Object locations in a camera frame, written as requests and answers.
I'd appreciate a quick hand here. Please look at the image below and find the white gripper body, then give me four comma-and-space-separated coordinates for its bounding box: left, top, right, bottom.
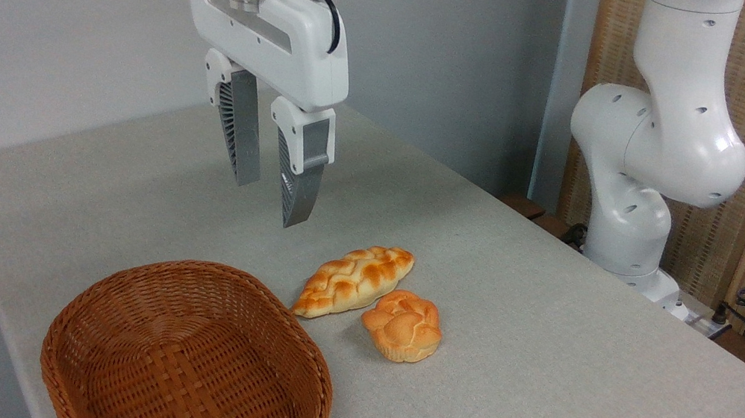
166, 0, 365, 119

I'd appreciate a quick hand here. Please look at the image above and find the long braided bread loaf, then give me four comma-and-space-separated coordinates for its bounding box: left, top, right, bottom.
290, 231, 418, 335

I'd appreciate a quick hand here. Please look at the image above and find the light blue vertical pipe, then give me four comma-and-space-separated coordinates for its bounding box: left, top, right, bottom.
526, 0, 602, 213

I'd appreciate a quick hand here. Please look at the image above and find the brown woven wicker basket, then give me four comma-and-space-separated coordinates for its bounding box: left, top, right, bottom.
30, 237, 353, 418

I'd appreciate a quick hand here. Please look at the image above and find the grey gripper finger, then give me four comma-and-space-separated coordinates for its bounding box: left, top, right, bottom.
185, 47, 281, 190
252, 96, 344, 234

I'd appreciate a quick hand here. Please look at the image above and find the round knotted bread bun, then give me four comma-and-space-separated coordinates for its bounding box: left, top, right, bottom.
355, 283, 449, 369

